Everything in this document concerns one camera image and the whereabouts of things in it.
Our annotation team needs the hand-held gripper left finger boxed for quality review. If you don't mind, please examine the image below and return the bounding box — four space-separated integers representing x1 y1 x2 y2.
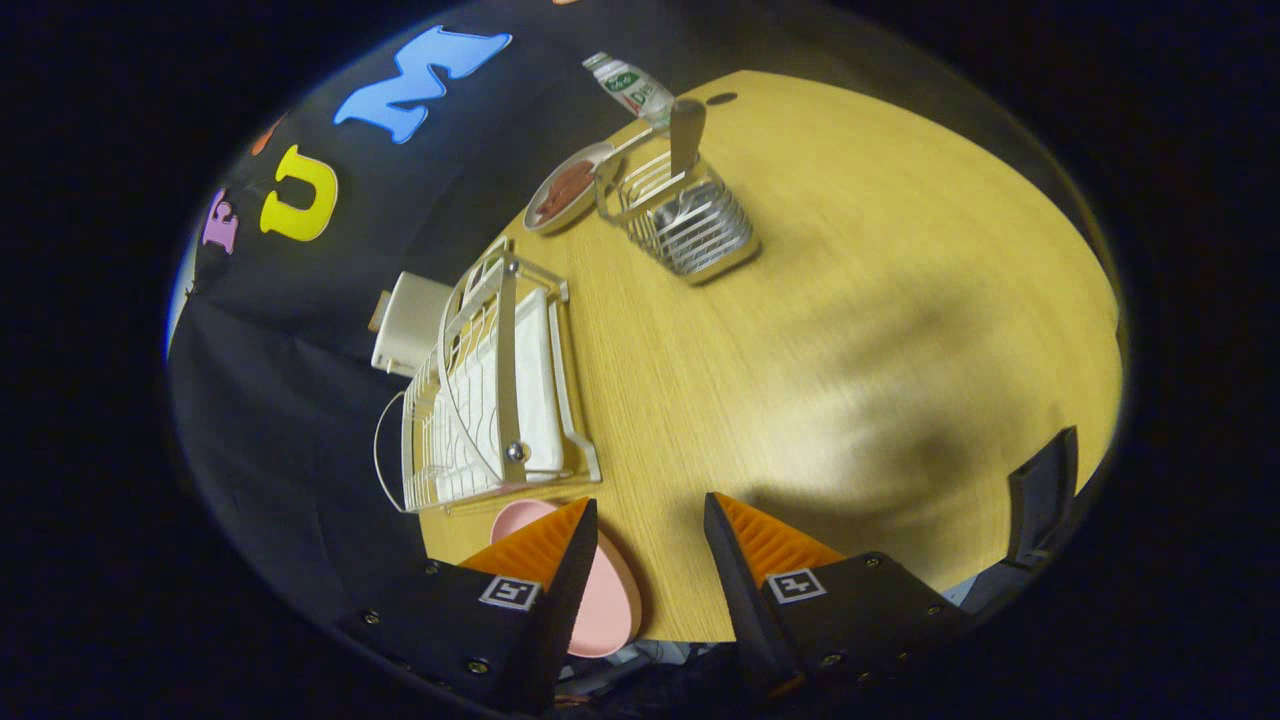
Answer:
335 497 601 716

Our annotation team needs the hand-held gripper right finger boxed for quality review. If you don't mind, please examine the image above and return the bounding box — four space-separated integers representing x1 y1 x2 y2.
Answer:
703 490 969 699

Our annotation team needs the pink plate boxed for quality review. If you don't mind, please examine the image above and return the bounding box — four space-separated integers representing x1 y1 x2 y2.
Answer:
490 499 644 659

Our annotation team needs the white wire dish rack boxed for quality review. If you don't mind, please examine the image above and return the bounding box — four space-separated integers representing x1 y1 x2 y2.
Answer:
373 236 604 515

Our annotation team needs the metal wire basket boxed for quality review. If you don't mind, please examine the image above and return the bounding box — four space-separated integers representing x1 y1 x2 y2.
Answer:
594 150 761 286

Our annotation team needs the wooden handled spoon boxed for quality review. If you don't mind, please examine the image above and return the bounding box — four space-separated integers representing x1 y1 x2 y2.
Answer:
668 97 709 181

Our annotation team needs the grey round plate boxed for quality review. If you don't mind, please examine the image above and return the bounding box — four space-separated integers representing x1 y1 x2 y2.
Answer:
522 141 619 236

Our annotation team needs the white toaster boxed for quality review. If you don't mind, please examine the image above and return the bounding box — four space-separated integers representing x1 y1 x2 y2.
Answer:
368 271 456 379

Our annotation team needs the white green drink bottle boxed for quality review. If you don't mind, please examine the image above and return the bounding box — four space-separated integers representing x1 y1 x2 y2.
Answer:
582 52 677 126

